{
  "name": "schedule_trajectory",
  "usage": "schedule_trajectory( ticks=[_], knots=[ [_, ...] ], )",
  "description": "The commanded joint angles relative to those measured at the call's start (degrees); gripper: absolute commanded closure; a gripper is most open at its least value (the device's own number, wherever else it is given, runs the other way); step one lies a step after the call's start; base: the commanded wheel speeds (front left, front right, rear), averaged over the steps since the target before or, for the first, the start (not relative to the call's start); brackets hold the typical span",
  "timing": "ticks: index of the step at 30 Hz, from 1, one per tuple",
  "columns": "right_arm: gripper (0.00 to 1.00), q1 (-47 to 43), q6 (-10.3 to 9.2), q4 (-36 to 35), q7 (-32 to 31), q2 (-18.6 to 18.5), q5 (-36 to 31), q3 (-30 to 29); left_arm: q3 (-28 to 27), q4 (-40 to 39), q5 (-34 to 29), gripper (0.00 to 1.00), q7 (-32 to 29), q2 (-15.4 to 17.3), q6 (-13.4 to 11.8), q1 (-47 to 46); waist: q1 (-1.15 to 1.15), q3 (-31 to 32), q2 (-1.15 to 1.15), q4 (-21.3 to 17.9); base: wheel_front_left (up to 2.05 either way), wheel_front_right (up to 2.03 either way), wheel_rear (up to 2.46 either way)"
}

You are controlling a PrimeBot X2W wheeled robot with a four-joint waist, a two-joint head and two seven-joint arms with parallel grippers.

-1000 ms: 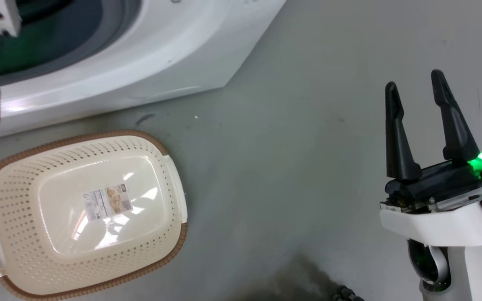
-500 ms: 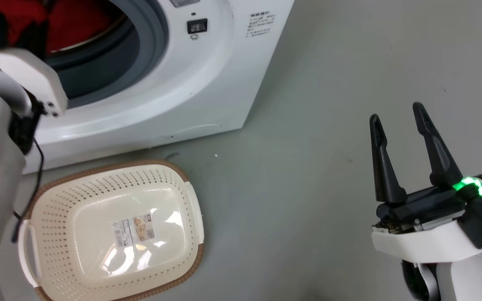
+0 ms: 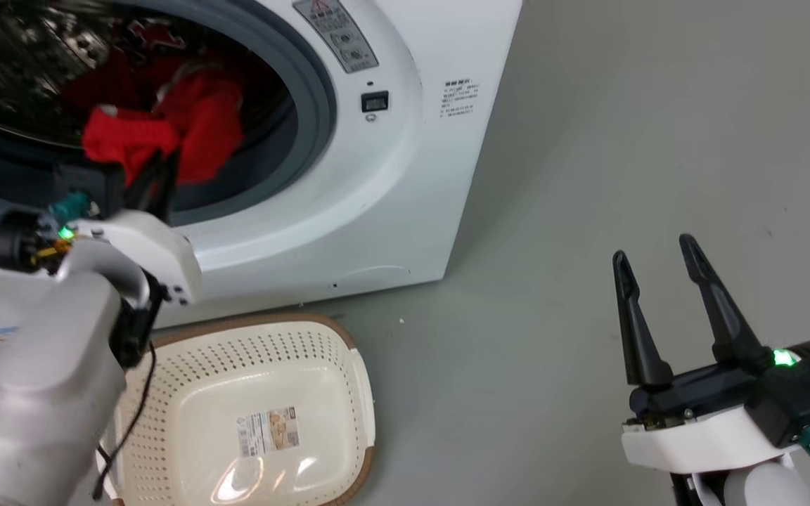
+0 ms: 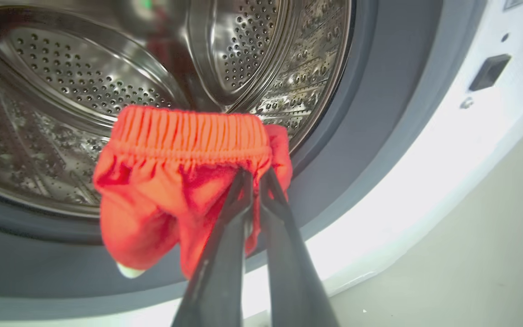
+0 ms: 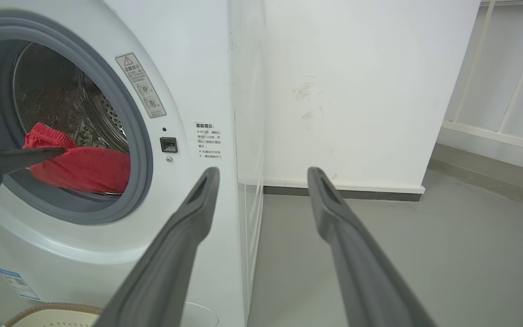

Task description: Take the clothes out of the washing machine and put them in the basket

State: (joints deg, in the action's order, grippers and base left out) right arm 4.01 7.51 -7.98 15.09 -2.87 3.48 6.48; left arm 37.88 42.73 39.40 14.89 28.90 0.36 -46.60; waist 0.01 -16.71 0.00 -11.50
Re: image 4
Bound white front-load washing machine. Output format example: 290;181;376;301
0;0;523;327

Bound red shorts with elastic waistband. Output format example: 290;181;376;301
93;104;294;280

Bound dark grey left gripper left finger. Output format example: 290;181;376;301
171;169;255;327

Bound black door latch socket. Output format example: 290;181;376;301
469;54;513;92

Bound perforated stainless steel drum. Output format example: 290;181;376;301
0;0;354;219

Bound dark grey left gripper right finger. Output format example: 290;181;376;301
259;167;340;327

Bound grey rubber door gasket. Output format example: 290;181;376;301
0;0;444;298

